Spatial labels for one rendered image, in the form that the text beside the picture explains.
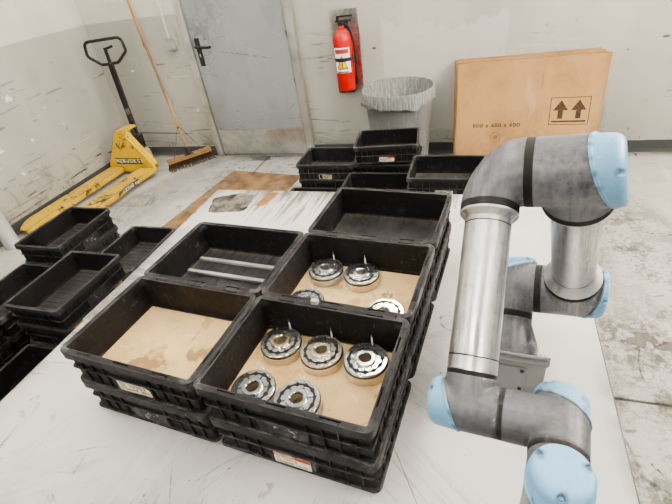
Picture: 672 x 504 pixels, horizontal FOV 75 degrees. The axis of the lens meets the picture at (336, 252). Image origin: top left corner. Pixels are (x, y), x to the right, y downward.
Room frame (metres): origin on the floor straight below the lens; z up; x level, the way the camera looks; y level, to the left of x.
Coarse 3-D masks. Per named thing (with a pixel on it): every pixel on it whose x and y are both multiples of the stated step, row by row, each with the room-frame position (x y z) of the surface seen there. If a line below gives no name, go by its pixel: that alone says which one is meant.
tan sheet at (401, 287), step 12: (384, 276) 1.01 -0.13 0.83; (396, 276) 1.00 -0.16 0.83; (408, 276) 0.99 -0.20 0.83; (300, 288) 1.01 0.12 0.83; (324, 288) 1.00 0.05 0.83; (336, 288) 0.99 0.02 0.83; (384, 288) 0.95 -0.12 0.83; (396, 288) 0.95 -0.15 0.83; (408, 288) 0.94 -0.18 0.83; (336, 300) 0.94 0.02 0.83; (348, 300) 0.93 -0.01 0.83; (360, 300) 0.92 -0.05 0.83; (372, 300) 0.91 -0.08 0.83; (396, 300) 0.90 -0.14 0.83; (408, 300) 0.89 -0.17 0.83
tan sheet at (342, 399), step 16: (304, 336) 0.82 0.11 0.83; (256, 352) 0.79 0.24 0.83; (256, 368) 0.74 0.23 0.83; (272, 368) 0.73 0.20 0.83; (288, 368) 0.72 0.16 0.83; (320, 384) 0.66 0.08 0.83; (336, 384) 0.65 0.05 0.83; (352, 384) 0.64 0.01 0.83; (336, 400) 0.61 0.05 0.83; (352, 400) 0.60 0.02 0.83; (368, 400) 0.60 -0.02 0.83; (336, 416) 0.57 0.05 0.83; (352, 416) 0.56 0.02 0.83; (368, 416) 0.56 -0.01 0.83
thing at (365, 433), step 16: (256, 304) 0.85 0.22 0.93; (288, 304) 0.84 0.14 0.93; (304, 304) 0.83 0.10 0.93; (320, 304) 0.82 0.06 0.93; (240, 320) 0.80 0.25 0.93; (384, 320) 0.73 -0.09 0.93; (400, 320) 0.72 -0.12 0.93; (400, 336) 0.67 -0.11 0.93; (400, 352) 0.63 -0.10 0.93; (208, 368) 0.67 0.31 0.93; (384, 384) 0.55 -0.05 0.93; (224, 400) 0.59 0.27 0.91; (240, 400) 0.57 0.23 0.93; (256, 400) 0.56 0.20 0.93; (384, 400) 0.52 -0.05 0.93; (288, 416) 0.52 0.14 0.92; (304, 416) 0.51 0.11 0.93; (320, 416) 0.50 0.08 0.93; (336, 432) 0.48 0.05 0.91; (352, 432) 0.47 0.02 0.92; (368, 432) 0.46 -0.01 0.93
